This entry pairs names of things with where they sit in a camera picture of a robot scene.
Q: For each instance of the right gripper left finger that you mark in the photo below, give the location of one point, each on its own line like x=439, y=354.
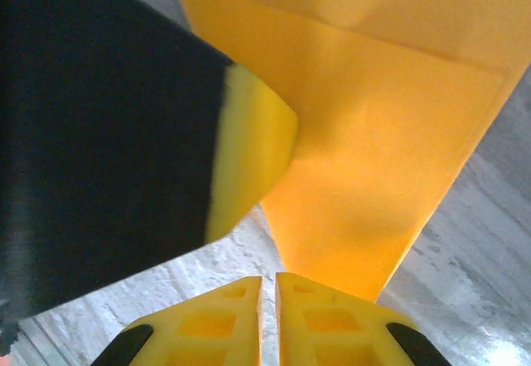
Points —
x=207, y=328

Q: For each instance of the orange paper sheet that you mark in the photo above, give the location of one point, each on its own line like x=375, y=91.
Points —
x=373, y=133

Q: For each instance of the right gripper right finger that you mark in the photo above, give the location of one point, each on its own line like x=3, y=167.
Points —
x=332, y=328

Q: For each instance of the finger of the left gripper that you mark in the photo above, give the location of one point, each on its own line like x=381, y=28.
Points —
x=103, y=133

